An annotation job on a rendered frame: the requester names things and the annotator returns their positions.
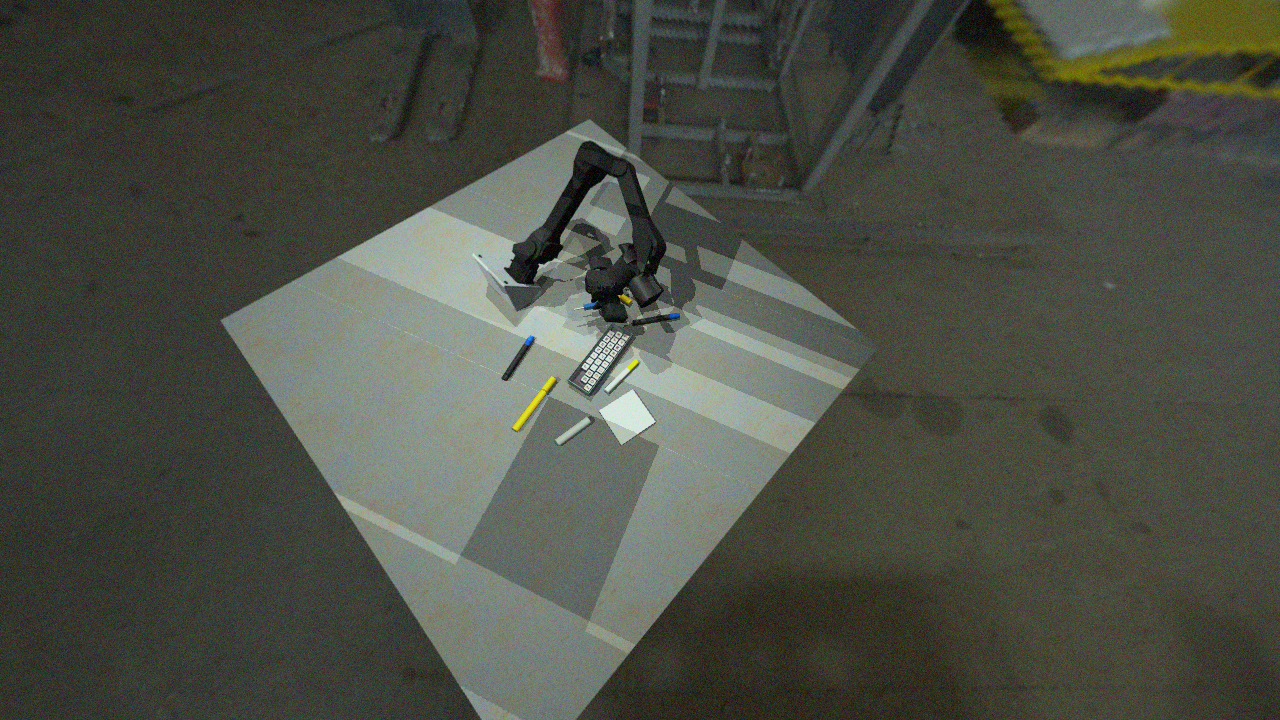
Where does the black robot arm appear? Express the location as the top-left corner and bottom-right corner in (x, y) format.
(504, 140), (666, 307)

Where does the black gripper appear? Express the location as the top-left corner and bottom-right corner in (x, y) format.
(589, 256), (630, 323)

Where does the white cylinder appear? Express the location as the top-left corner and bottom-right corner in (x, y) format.
(556, 416), (591, 446)

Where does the black marker with blue cap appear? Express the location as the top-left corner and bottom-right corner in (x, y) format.
(634, 313), (680, 325)
(502, 334), (534, 380)

